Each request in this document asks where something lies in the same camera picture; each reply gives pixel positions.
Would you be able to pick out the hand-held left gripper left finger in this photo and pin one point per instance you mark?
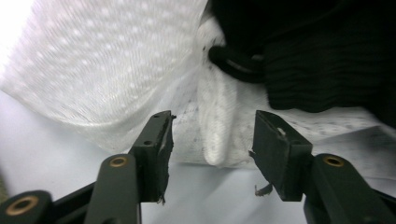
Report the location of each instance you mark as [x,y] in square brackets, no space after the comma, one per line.
[155,149]

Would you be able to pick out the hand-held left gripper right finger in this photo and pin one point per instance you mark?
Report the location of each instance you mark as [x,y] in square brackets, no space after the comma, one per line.
[280,155]

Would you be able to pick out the white mesh laundry bag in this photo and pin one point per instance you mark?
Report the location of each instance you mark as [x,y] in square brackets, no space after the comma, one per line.
[93,62]

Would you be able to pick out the black cloth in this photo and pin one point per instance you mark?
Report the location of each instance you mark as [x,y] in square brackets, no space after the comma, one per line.
[311,46]

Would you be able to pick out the white board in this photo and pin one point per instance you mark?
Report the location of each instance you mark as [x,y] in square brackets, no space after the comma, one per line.
[211,193]

